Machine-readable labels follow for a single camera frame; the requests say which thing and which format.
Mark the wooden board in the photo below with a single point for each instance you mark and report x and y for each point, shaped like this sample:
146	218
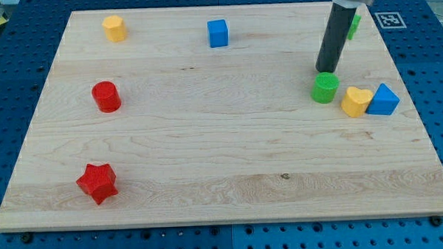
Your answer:
213	136

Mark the blue cube block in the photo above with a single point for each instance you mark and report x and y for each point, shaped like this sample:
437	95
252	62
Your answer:
218	33

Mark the green cylinder block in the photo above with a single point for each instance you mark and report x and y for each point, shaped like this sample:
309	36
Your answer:
325	87

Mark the red cylinder block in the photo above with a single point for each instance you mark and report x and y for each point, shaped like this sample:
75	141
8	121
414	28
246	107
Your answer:
106	96

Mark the red star block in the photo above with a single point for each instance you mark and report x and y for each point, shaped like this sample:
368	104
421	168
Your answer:
98	181

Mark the yellow heart block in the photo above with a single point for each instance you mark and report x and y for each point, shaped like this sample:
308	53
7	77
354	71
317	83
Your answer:
356	101

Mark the yellow hexagon block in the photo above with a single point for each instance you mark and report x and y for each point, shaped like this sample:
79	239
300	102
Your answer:
114	28

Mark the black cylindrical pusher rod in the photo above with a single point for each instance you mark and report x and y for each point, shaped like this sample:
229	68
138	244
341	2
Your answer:
334	39

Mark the blue triangle block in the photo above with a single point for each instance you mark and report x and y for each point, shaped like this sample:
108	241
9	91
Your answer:
383	102

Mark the green block behind pusher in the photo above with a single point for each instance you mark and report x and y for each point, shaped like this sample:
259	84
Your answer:
354	26

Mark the white fiducial marker tag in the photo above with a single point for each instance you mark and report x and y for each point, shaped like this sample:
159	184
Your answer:
390	20

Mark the black bolt left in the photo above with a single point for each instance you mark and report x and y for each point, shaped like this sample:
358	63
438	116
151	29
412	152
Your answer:
26	238

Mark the black bolt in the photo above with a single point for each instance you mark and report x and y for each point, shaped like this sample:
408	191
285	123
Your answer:
26	238
436	221

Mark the black bolt right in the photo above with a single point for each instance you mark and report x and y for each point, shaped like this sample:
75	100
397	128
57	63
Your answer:
436	221

